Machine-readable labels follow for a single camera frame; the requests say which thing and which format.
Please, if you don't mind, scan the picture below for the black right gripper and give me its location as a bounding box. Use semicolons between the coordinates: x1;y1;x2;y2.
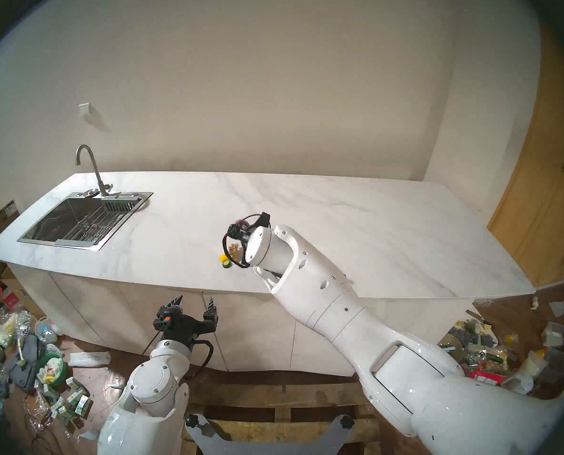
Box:
229;224;253;251

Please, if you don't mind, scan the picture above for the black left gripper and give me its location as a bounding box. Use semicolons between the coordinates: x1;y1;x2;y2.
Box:
154;295;218;348

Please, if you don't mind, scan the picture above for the white mesh cloth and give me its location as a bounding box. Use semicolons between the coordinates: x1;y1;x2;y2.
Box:
68;351;111;368

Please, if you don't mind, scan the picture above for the wooden pallet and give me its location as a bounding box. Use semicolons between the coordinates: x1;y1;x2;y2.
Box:
182;382;382;455

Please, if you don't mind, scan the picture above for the clear round container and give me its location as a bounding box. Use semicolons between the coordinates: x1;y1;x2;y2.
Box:
34;317;60;343

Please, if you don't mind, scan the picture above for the green bowl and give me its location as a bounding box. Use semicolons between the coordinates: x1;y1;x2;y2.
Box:
36;354;68;388

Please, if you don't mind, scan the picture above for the steel gooseneck faucet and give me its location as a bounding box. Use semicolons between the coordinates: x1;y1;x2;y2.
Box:
75;145;121;197

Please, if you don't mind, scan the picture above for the stainless steel sink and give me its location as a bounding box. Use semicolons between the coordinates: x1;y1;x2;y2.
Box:
17;191;153;251

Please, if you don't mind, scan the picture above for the grey fabric pouch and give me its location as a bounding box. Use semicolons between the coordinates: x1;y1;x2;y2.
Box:
8;335;45;393

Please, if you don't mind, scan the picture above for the white red plastic bag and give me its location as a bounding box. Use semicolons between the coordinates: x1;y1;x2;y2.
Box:
0;286;24;312

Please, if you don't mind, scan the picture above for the olive round tray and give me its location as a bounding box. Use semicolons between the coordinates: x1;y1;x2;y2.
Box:
438;333;464;360

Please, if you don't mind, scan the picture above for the wooden room door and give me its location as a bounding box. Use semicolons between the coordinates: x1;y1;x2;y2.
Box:
487;30;564;289

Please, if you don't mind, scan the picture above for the clear plastic box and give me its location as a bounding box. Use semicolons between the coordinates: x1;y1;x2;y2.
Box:
541;321;564;348

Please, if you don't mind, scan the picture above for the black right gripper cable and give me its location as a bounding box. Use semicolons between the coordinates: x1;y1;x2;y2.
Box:
222;212;271;269

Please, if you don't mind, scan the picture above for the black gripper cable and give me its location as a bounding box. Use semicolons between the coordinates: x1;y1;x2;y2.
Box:
222;212;271;269
187;339;215;380

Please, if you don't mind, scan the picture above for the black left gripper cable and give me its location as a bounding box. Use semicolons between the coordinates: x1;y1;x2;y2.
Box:
187;339;215;380

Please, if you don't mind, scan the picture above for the wire sink rack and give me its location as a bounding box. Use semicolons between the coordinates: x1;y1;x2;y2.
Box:
61;208;131;244

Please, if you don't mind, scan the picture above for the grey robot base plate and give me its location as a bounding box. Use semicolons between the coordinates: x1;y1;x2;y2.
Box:
186;414;356;455

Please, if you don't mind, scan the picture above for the black floor cable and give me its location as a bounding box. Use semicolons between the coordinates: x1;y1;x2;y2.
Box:
23;397;64;455

